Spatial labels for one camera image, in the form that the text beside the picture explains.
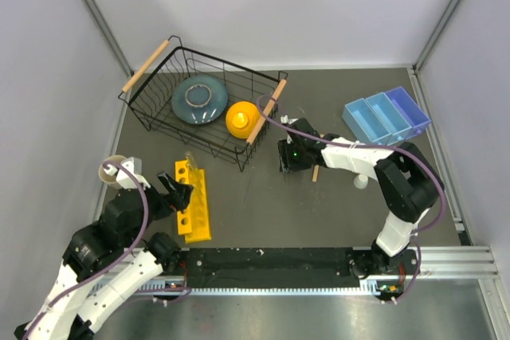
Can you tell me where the blue ceramic plate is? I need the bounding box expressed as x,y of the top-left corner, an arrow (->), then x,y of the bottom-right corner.
171,75 -> 229,125

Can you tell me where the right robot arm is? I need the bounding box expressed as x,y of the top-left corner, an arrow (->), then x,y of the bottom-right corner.
278,115 -> 446,273

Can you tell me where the yellow test tube rack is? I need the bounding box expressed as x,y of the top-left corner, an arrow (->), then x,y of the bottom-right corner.
175,159 -> 212,244

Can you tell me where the light blue bin left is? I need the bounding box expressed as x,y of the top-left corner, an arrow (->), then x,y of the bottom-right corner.
343,99 -> 390,145

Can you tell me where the light blue bin middle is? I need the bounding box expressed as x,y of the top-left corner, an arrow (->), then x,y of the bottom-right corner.
366,92 -> 411,145

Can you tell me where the black wire dish basket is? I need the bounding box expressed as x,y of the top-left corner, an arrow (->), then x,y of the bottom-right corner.
119,35 -> 288,170

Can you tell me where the beige ceramic mug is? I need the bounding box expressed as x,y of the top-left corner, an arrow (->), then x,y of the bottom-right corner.
98,154 -> 127,190

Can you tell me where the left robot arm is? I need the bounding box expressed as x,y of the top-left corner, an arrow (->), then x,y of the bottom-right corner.
14,172 -> 193,339

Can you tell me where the wooden test tube clamp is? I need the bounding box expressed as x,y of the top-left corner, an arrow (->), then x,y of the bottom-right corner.
312,165 -> 320,183

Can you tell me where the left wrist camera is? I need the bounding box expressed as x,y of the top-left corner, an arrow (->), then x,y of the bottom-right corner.
104,157 -> 151,190

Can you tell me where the cable duct rail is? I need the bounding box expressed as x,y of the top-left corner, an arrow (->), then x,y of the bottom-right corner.
138,279 -> 406,299

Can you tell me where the glass test tube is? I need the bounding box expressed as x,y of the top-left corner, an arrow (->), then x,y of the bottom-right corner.
185,151 -> 200,183
241,166 -> 255,206

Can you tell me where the purple blue bin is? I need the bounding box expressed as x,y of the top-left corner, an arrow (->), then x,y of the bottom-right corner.
385,87 -> 431,139

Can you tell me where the light blue bin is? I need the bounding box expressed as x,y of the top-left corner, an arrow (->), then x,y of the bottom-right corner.
343,99 -> 390,145
366,92 -> 411,145

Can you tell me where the yellow ribbed funnel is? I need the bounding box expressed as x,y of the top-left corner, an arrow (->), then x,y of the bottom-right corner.
226,101 -> 261,139

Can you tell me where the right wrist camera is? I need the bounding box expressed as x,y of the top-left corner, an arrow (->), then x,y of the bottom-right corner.
280,115 -> 297,125

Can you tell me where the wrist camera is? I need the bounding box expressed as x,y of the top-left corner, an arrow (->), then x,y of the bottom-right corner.
104,157 -> 151,190
280,115 -> 297,125

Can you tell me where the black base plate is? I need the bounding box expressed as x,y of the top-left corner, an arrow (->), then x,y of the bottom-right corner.
175,247 -> 383,288

